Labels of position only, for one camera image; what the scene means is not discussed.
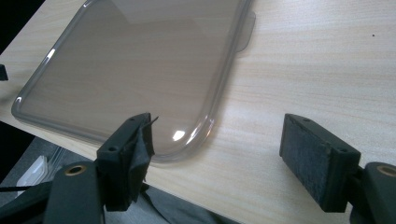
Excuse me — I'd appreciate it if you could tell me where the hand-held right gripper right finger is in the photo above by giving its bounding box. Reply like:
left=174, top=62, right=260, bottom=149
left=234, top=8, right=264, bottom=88
left=278, top=113, right=362, bottom=214

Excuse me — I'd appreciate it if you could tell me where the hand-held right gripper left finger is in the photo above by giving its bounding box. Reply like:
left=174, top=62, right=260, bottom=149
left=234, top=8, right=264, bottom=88
left=95, top=112, right=160, bottom=213

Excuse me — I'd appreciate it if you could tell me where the clear grey plastic lid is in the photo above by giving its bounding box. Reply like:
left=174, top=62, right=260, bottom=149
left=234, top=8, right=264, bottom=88
left=10, top=0, right=257, bottom=164

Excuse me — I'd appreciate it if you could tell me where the white plastic object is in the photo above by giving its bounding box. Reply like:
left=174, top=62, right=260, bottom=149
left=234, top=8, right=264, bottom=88
left=15, top=154, right=50, bottom=197

